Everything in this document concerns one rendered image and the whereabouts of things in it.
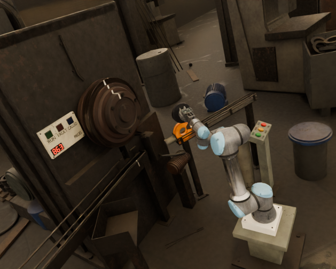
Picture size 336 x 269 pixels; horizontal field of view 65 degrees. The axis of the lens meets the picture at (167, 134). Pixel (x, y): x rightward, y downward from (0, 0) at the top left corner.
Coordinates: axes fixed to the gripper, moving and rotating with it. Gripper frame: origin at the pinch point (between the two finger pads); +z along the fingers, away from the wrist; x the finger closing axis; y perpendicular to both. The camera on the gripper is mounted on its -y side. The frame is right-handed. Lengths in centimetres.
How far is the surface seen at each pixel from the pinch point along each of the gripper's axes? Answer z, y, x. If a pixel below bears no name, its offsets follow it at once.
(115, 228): -53, -19, 75
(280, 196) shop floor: -59, -80, -51
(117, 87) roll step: 6, 34, 39
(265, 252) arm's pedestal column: -95, -59, -3
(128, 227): -57, -18, 68
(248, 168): -34, -60, -37
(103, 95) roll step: 0, 36, 49
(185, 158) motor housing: -7.8, -43.2, 6.5
